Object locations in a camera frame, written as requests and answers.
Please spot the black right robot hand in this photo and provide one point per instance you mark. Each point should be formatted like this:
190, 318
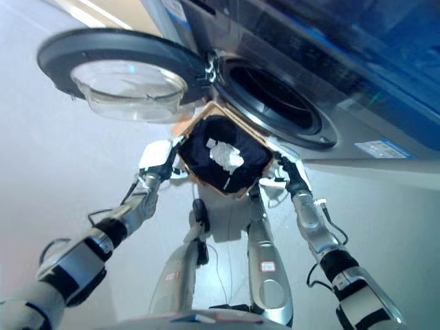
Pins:
294, 172

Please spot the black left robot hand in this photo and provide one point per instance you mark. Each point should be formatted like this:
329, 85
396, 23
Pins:
156, 154

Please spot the woven wicker laundry basket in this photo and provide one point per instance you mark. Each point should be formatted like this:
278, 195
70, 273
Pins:
247, 134

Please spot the white cloth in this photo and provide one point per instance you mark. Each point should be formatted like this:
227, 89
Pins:
227, 156

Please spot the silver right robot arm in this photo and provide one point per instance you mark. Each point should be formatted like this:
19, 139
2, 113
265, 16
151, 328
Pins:
316, 227

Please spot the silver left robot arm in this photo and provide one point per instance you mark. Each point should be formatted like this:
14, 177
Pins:
86, 247

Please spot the grey front-load washing machine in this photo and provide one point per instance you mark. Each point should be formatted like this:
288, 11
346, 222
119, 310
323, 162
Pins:
343, 68

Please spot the round glass washing machine door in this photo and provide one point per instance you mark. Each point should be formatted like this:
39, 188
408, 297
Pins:
103, 44

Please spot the black garment with white print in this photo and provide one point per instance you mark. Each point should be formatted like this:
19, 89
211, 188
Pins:
203, 165

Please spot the energy label sticker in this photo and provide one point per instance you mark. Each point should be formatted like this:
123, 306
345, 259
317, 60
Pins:
388, 149

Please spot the silver left robot leg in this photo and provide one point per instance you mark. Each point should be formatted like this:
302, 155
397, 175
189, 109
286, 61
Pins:
182, 268

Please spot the grey robot torso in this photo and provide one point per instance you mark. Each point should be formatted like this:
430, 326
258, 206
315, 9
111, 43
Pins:
192, 319

